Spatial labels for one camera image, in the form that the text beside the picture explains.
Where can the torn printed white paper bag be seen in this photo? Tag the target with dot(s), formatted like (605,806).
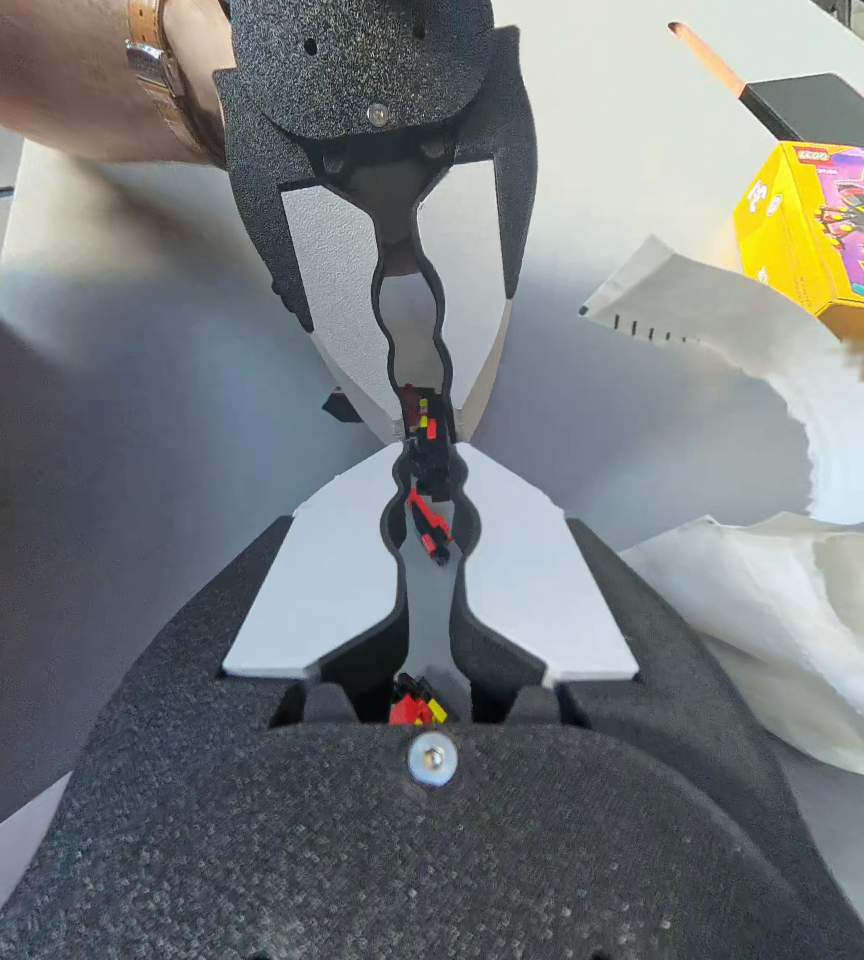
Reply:
(732,345)

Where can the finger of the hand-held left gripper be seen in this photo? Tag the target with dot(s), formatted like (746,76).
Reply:
(335,285)
(469,270)

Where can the large plain white paper bag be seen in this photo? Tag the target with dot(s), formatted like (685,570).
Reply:
(792,630)

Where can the colourful cardboard lego box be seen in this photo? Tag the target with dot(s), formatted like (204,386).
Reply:
(837,225)

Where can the small red black lego assembly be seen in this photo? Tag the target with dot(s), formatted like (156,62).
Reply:
(429,510)

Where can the long black studded lego strip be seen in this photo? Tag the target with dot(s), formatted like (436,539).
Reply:
(417,701)

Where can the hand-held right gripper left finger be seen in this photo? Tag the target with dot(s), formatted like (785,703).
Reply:
(320,593)

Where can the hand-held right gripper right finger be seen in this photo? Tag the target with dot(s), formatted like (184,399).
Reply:
(544,593)

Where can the person's left forearm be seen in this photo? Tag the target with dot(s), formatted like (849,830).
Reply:
(42,68)

